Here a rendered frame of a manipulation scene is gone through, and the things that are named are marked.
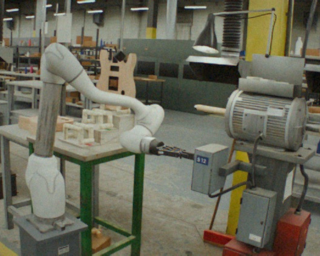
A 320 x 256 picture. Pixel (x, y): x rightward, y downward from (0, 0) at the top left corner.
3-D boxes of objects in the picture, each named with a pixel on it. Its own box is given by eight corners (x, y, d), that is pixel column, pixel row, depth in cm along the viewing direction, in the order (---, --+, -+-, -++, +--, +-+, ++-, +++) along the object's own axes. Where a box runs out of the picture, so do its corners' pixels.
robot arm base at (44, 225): (46, 238, 153) (45, 227, 152) (24, 219, 168) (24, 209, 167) (79, 227, 166) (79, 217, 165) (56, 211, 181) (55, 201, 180)
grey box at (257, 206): (269, 241, 171) (286, 135, 160) (261, 250, 163) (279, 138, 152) (242, 233, 180) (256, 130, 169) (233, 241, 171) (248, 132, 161)
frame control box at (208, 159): (253, 202, 170) (261, 150, 165) (234, 216, 153) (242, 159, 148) (209, 189, 184) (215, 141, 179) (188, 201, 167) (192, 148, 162)
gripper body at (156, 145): (159, 153, 184) (174, 156, 178) (148, 155, 177) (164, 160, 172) (160, 138, 182) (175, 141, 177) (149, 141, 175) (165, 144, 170)
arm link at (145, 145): (139, 155, 180) (148, 157, 177) (139, 137, 178) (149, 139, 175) (150, 152, 187) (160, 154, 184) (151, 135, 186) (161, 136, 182)
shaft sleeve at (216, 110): (228, 114, 190) (228, 109, 189) (225, 115, 187) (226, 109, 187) (199, 110, 200) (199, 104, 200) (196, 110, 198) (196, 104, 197)
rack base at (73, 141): (100, 145, 231) (100, 143, 231) (82, 149, 220) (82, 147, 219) (75, 137, 248) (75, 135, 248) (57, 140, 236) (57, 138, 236)
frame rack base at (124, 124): (134, 139, 255) (135, 114, 251) (118, 142, 243) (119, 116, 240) (107, 132, 271) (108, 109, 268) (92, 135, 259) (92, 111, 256)
